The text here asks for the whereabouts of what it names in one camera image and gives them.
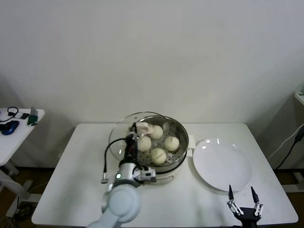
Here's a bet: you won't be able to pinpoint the blue computer mouse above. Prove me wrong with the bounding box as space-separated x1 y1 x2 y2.
1 120 19 135

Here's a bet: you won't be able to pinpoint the round glass pot lid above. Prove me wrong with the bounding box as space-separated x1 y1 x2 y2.
109 111 178 164

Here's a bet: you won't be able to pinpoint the white shelf with label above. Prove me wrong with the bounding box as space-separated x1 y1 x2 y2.
293 89 304 105

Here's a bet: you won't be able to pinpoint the perforated steel steamer basket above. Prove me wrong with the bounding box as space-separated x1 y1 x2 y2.
126 115 190 170

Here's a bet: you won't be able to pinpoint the white round plate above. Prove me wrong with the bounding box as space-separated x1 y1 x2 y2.
192 138 252 192

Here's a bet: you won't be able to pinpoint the black power cable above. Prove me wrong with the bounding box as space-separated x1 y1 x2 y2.
275 125 304 171

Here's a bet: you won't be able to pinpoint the white steamed baozi bun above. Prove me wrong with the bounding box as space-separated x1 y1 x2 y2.
150 125 164 139
137 137 152 152
150 148 167 165
164 136 180 152

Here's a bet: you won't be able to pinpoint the black floor cable bundle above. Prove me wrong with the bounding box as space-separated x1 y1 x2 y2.
14 201 36 217

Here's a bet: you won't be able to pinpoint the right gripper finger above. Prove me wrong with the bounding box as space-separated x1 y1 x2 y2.
227 184 243 216
251 186 264 217

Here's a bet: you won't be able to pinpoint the white power cable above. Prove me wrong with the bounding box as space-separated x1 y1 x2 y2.
267 123 302 160

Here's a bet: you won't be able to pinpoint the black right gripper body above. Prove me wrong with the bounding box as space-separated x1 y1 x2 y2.
237 207 261 228

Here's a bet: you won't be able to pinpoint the white table base frame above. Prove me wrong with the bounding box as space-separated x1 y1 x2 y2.
283 172 304 193

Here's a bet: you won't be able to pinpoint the green and grey tool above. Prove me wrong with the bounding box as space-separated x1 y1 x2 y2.
27 106 39 126

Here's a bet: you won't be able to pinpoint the white side table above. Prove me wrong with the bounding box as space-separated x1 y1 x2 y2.
0 108 46 218

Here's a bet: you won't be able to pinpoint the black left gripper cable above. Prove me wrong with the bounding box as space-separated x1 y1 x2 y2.
101 137 130 184

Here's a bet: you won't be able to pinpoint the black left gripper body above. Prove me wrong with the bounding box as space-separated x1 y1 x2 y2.
124 135 140 165

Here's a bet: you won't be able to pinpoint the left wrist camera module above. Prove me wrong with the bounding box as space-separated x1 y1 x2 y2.
134 166 157 183

